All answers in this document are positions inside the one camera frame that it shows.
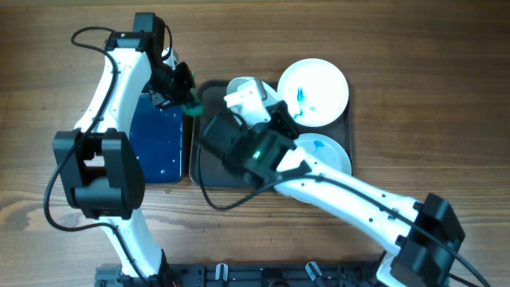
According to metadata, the white plate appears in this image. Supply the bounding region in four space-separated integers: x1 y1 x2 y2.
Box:
223 77 281 115
294 133 352 175
277 58 349 128

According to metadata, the green yellow sponge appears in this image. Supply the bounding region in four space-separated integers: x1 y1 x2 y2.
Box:
181 84 204 117

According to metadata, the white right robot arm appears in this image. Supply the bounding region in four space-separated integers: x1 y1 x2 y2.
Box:
215 78 465 286

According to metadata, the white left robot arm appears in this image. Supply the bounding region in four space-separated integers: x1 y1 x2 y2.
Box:
43 28 202 286

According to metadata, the grey metal tray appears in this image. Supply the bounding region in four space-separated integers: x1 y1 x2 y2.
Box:
189 80 355 189

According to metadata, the black water tray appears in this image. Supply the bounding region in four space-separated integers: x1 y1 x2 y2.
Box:
129 93 184 183

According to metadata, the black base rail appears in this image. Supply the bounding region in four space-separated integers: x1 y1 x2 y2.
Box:
94 261 383 287

